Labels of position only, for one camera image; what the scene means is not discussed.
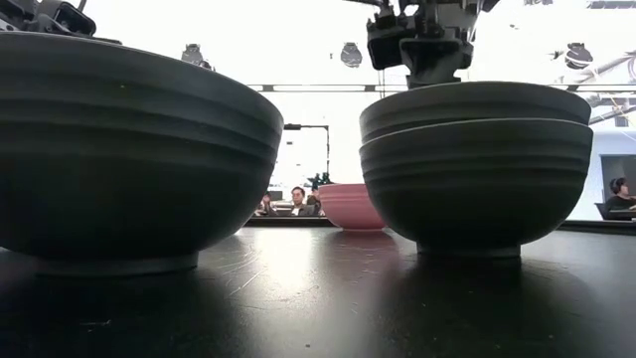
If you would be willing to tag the dark laptop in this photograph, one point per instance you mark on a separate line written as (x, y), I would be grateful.
(616, 214)

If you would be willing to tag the black bowl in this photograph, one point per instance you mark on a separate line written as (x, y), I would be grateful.
(472, 107)
(472, 189)
(124, 164)

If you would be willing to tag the pink bowl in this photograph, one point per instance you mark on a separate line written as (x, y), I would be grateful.
(348, 206)

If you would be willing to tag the person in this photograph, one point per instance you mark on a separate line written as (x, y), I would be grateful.
(266, 205)
(313, 198)
(618, 196)
(298, 201)

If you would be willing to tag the long ceiling light strip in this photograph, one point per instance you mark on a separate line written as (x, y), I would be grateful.
(318, 88)

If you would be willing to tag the dark hanging ceiling lamp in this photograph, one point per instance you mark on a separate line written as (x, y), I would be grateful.
(193, 53)
(351, 54)
(578, 55)

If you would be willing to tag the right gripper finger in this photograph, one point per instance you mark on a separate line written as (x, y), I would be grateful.
(432, 59)

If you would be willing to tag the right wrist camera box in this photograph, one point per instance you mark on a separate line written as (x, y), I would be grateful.
(385, 47)

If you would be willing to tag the dark green plant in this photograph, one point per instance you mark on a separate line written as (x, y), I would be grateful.
(321, 179)

